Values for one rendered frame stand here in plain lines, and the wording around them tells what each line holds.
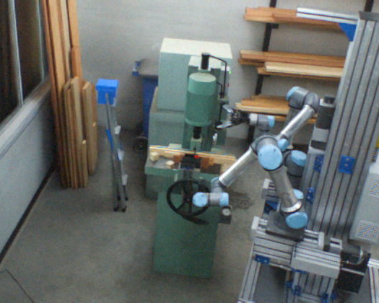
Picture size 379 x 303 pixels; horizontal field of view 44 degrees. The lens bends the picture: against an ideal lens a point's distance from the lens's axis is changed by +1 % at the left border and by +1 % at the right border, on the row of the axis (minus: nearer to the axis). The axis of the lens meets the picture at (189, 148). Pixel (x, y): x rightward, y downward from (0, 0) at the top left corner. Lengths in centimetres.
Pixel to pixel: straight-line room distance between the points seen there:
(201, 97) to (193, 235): 102
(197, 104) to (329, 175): 91
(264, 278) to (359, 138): 124
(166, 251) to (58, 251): 87
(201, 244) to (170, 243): 23
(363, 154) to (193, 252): 141
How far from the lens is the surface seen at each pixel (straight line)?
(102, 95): 373
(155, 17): 522
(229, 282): 362
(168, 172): 310
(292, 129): 295
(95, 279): 357
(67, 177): 450
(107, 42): 536
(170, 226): 334
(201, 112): 297
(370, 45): 258
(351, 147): 277
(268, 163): 240
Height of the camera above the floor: 245
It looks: 27 degrees down
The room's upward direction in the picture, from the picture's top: 6 degrees clockwise
